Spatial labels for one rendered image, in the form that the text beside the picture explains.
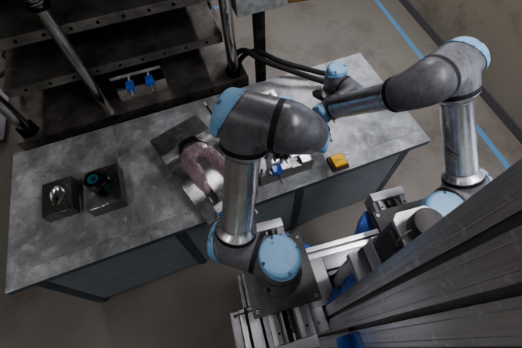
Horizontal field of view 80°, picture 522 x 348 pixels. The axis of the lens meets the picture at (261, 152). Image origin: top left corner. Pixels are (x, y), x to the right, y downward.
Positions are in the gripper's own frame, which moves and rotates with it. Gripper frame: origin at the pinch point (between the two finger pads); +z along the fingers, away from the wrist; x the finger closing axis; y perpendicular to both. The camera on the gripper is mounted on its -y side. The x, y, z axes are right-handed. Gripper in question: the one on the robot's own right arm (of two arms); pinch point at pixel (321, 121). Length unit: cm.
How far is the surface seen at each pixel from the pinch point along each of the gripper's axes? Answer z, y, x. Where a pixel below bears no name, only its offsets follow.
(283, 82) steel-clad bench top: 14.9, -43.1, -0.9
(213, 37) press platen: -9, -67, -32
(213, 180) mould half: 8, 7, -56
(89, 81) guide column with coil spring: -6, -62, -99
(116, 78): -1, -66, -87
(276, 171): 0.3, 16.8, -29.5
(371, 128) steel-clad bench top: 15.0, 4.2, 28.8
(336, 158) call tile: 11.3, 15.5, 1.8
